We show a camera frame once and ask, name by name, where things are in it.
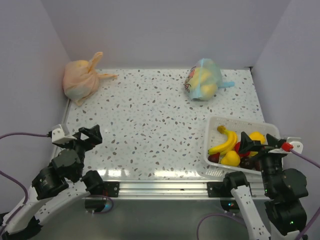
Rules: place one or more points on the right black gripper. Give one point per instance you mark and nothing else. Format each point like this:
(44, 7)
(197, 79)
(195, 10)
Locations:
(246, 144)

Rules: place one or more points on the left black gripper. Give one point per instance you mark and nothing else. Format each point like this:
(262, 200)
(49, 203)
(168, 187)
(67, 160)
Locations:
(94, 138)

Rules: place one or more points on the blue printed plastic bag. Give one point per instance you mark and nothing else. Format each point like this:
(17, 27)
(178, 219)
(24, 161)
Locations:
(204, 79)

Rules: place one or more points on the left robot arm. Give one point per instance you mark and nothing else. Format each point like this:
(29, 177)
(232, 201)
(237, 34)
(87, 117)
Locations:
(68, 165)

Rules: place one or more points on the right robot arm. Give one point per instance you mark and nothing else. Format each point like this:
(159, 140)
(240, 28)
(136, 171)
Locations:
(283, 187)

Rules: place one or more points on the orange tied plastic bag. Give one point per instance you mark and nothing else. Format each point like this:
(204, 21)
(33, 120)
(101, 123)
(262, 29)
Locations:
(81, 80)

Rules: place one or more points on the red apple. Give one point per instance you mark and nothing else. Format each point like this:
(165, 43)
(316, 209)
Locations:
(237, 147)

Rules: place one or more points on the dark purple plum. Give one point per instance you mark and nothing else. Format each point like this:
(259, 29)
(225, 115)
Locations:
(246, 163)

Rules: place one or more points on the yellow pear front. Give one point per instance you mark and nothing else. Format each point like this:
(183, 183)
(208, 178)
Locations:
(231, 159)

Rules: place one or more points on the yellow banana bunch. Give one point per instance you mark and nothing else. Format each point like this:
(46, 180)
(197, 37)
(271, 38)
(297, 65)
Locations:
(227, 146)

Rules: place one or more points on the white plastic basket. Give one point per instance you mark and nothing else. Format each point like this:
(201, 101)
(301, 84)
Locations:
(212, 138)

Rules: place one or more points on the dark red plum left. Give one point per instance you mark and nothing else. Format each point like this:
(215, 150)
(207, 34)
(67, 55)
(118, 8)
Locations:
(214, 158)

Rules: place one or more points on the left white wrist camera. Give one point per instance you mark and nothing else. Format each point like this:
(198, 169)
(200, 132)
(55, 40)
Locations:
(60, 134)

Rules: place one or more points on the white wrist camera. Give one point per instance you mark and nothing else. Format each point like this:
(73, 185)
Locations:
(293, 143)
(60, 134)

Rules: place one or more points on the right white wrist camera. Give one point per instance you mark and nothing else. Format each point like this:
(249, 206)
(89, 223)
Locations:
(293, 143)

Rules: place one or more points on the aluminium frame rail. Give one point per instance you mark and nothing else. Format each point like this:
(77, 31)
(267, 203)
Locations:
(162, 189)

